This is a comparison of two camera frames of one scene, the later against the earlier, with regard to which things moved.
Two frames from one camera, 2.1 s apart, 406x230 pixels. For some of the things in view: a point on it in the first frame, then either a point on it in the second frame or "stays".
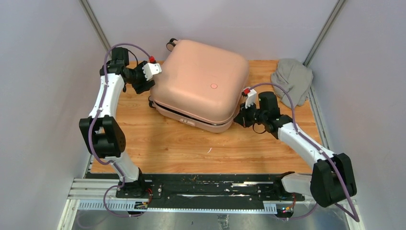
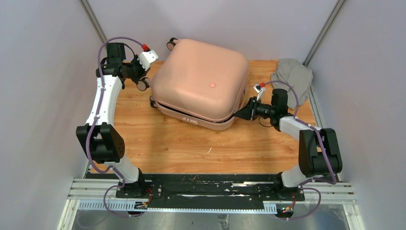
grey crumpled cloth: (295, 78) stays
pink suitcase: (200, 84) stays
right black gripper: (241, 118) -> (249, 111)
